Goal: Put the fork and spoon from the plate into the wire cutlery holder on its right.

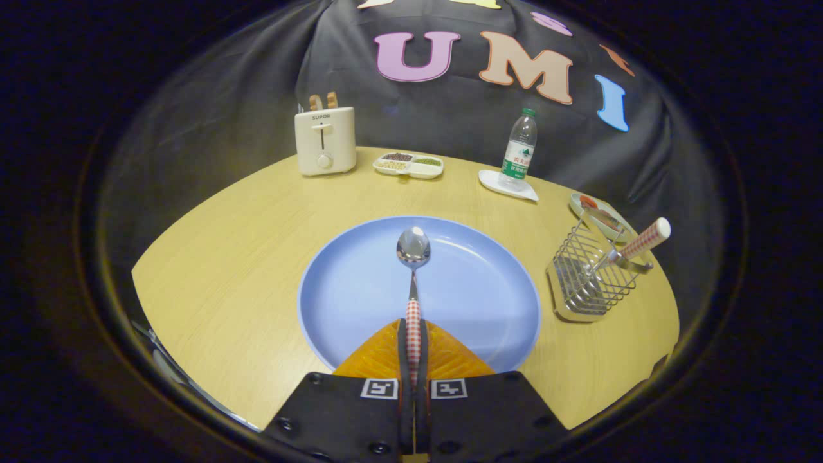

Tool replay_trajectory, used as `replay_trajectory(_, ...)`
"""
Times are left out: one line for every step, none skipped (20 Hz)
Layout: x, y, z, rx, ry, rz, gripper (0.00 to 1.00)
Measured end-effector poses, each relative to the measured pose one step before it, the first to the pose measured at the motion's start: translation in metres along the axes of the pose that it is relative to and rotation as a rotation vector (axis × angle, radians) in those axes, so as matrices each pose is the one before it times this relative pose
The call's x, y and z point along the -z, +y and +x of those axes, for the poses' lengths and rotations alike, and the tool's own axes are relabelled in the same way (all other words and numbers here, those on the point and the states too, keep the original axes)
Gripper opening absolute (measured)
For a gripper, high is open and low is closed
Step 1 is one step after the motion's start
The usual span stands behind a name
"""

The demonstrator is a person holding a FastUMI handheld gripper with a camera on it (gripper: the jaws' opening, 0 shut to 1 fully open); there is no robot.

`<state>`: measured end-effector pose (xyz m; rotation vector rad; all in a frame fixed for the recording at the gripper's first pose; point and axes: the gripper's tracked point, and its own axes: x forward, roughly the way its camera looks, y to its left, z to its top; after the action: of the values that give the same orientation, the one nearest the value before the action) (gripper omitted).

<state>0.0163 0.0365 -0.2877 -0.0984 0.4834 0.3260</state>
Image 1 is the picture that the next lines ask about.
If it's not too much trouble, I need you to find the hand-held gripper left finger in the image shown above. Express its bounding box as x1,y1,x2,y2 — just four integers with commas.
260,318,410,463

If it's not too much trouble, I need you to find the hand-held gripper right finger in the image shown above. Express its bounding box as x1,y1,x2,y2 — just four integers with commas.
418,318,570,463

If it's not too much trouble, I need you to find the spoon with red checked handle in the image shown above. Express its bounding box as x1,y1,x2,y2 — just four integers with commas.
396,226,431,386

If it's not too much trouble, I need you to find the fork with red checked handle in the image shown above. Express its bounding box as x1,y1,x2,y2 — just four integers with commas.
566,217,671,309

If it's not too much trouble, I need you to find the blue round plate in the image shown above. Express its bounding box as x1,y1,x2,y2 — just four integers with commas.
297,215,542,374

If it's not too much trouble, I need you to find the white square coaster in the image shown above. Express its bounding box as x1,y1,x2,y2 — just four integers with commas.
478,169,539,202

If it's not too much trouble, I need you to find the white divided bean dish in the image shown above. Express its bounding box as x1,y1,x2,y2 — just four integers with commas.
373,152,444,180

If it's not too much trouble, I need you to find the clear green-capped water bottle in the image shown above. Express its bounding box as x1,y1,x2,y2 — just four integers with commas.
500,108,538,192

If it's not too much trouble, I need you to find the cream white toaster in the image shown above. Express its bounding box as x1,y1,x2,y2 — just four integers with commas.
294,107,357,177

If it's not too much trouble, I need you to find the pale green plate of meat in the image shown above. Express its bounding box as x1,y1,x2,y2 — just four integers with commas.
569,193,637,244

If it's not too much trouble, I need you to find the metal wire cutlery basket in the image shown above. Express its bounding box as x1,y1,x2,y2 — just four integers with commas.
547,207,653,323

